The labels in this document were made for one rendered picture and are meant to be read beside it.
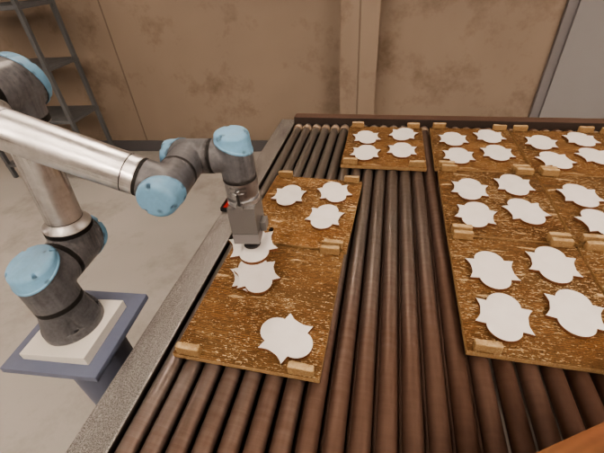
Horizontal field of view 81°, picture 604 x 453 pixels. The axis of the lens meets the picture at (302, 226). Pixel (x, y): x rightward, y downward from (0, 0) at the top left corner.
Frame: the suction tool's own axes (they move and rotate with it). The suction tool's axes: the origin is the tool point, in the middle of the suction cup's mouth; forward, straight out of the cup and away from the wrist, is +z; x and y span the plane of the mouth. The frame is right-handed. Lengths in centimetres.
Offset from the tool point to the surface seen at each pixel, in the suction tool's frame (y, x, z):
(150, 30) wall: 279, 145, -11
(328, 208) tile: 33.4, -18.7, 11.6
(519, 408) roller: -31, -58, 14
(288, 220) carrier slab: 28.0, -5.3, 12.6
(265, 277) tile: -0.4, -2.0, 10.7
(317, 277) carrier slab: 1.8, -16.3, 12.6
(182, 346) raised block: -23.1, 13.6, 10.0
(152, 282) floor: 84, 99, 107
